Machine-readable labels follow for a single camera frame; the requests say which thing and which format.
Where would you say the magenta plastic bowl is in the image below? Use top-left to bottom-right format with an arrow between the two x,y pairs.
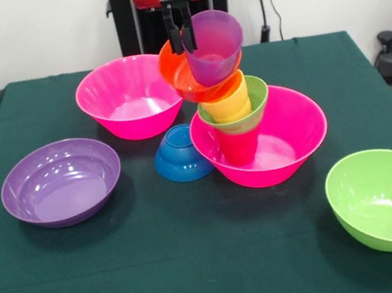
183,76 -> 337,199
70,47 -> 191,150

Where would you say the small lime green bowl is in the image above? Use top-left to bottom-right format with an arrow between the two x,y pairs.
192,71 -> 275,141

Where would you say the large lime green bowl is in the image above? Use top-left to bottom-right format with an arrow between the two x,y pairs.
319,145 -> 392,263

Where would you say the dark green tablecloth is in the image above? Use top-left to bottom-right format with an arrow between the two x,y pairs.
0,19 -> 392,293

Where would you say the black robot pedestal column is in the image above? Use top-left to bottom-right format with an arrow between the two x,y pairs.
104,0 -> 243,69

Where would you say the blue plastic bowl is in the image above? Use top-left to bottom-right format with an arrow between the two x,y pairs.
148,119 -> 217,188

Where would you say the red plastic bowl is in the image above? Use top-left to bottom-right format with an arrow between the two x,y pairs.
154,27 -> 250,109

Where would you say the yellow plastic cup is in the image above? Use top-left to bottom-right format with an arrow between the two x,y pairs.
194,68 -> 255,129

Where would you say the purple plastic cup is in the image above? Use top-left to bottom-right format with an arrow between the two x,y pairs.
177,5 -> 252,91

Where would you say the thick black hanging cable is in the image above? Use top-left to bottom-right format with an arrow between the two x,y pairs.
254,0 -> 274,45

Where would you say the pink red plastic cup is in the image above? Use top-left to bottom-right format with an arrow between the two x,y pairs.
214,121 -> 264,170

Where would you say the purple plastic bowl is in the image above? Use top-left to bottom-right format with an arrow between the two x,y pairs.
0,131 -> 130,237

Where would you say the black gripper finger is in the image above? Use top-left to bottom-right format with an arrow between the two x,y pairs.
160,2 -> 186,58
176,1 -> 200,53

